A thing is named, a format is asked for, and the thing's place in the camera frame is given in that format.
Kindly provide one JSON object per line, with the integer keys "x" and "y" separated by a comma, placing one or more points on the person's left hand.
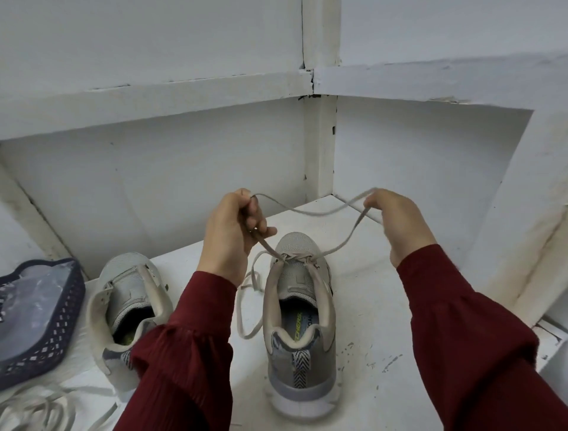
{"x": 229, "y": 233}

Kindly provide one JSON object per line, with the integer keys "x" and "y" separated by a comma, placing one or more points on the person's right hand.
{"x": 404, "y": 226}

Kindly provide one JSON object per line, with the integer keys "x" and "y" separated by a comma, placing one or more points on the grey shoelace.
{"x": 342, "y": 240}
{"x": 35, "y": 408}

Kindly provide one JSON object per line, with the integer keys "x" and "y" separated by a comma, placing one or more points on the grey mesh shoe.
{"x": 302, "y": 364}
{"x": 124, "y": 311}

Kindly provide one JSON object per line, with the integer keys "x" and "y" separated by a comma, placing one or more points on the clear plastic bag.
{"x": 27, "y": 306}

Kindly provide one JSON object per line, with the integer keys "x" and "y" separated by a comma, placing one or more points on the person's left forearm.
{"x": 182, "y": 355}

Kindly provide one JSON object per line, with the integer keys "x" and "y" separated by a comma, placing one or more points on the person's right forearm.
{"x": 488, "y": 346}

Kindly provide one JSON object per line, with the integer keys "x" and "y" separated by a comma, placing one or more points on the dark plastic lattice basket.
{"x": 49, "y": 342}

